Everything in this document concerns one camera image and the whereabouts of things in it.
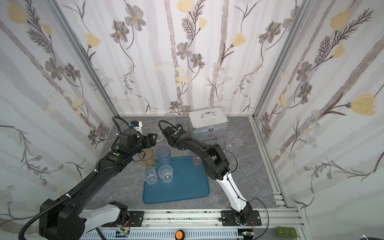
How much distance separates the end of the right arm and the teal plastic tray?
0.19 m

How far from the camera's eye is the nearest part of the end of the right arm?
70cm

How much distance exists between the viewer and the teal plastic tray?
823mm
